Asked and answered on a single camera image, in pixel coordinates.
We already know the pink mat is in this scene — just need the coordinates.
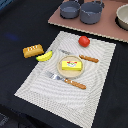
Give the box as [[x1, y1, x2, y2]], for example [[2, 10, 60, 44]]
[[48, 0, 128, 43]]

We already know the fork with wooden handle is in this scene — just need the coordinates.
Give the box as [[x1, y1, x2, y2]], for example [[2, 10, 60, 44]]
[[45, 71, 86, 89]]

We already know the grey pot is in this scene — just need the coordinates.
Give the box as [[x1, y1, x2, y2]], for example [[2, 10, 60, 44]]
[[60, 1, 80, 19], [80, 0, 104, 24]]

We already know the toy bread loaf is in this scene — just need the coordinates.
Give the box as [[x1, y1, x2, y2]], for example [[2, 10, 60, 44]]
[[23, 44, 43, 58]]

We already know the cream bowl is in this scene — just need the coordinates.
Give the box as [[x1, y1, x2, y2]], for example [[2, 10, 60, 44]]
[[116, 4, 128, 30]]

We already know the yellow butter block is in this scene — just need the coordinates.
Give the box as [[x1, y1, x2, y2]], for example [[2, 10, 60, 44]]
[[62, 61, 82, 71]]

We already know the knife with wooden handle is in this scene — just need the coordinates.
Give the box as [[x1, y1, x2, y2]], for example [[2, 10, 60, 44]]
[[59, 49, 99, 63]]

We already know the round wooden plate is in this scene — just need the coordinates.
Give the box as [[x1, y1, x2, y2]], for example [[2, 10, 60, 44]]
[[57, 55, 84, 78]]

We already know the left grey pot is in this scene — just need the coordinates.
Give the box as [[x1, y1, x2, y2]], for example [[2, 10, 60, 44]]
[[60, 1, 80, 19]]

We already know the red toy tomato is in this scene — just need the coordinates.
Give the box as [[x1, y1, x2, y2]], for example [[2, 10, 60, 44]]
[[78, 36, 90, 47]]

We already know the right grey pot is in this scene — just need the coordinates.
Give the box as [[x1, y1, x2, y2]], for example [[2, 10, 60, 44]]
[[80, 0, 104, 24]]

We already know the yellow toy banana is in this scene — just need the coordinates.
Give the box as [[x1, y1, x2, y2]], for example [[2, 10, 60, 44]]
[[36, 50, 52, 61]]

